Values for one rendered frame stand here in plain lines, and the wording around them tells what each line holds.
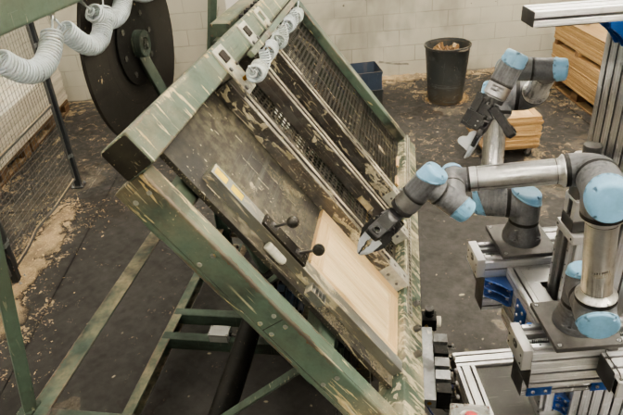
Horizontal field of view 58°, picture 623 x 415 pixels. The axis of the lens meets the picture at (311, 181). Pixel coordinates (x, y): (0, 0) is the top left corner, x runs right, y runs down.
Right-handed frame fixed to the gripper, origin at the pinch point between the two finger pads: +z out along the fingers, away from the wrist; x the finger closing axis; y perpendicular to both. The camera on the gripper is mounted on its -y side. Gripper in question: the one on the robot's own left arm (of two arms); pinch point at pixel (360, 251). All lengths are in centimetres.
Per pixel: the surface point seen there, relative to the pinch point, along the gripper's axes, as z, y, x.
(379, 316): 30.3, 29.3, -18.3
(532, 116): 1, 377, 7
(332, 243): 21.5, 26.6, 12.1
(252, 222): 11.5, -14.5, 28.2
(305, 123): 9, 56, 58
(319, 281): 18.1, -0.4, 3.1
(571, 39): -59, 533, 41
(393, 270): 25, 52, -10
